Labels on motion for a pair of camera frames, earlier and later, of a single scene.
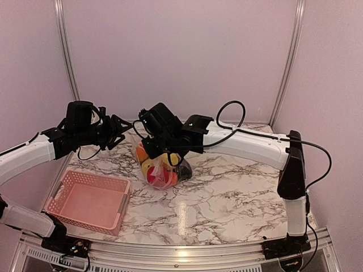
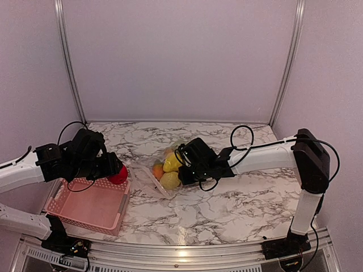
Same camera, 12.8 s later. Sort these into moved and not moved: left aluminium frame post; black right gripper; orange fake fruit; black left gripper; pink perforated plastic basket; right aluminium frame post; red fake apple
Moved: black right gripper; orange fake fruit; red fake apple; black left gripper
Not moved: right aluminium frame post; pink perforated plastic basket; left aluminium frame post
